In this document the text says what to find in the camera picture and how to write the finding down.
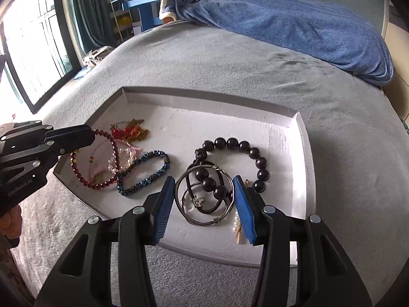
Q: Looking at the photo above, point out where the shallow white cardboard box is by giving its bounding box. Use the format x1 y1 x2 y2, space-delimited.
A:
53 86 317 268

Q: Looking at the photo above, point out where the black hair tie with charm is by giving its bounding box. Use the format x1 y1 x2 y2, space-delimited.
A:
186 166 234 215

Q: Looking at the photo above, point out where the white bag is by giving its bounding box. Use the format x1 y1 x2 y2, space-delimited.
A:
82 46 114 68

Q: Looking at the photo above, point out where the person's left hand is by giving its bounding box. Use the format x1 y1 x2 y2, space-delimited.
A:
0 205 22 249

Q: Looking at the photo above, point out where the teal curtain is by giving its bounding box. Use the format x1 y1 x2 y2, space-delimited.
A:
61 0 112 52

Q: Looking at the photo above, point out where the window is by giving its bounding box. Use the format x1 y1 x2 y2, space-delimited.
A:
0 0 84 112

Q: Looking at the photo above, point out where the blue desk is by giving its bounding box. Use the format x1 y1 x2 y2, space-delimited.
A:
110 0 205 36

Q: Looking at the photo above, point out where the silver wire bangle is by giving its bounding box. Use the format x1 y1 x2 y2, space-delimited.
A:
175 165 236 226

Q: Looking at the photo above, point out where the dark red bead bracelet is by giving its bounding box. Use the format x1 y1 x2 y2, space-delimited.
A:
70 129 120 190

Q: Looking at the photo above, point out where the black large bead bracelet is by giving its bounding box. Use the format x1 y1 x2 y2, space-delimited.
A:
193 137 270 200

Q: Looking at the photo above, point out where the blue fleece blanket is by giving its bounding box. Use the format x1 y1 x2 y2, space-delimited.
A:
159 0 395 86

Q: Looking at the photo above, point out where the blue bead bracelet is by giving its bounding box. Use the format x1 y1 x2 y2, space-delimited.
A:
117 150 171 196

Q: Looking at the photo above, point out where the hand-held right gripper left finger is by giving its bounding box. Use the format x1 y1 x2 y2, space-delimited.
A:
33 176 176 307

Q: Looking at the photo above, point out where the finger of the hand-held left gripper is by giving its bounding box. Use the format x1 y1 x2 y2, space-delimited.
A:
0 139 96 183
0 121 96 144

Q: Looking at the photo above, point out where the white wire rack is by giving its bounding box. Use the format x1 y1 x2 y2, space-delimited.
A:
105 0 135 43

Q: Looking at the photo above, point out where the red and gold charm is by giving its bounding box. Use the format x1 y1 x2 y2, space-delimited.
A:
110 118 150 141

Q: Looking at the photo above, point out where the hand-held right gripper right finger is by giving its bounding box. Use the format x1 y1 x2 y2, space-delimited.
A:
233 175 373 307

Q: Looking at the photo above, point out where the pink string bracelet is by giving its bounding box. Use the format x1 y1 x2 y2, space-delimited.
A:
93 139 144 180

